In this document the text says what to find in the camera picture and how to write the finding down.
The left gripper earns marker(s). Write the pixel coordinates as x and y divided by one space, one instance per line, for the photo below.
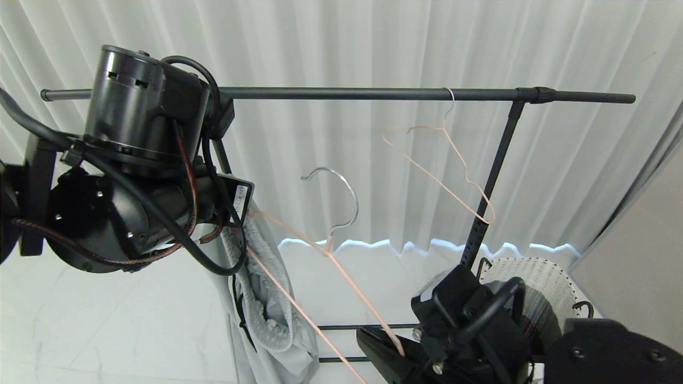
232 202

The pink clothes hanger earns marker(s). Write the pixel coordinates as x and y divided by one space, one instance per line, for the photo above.
328 246
444 124

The pale grey shorts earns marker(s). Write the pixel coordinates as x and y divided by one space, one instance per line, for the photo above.
272 309

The black clothes rack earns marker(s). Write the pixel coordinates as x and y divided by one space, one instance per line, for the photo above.
347 93

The white laundry basket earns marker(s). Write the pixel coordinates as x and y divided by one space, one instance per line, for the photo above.
539 277

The white curtain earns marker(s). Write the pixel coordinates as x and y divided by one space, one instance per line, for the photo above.
320 42

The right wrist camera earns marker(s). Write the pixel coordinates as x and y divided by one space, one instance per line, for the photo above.
453 309

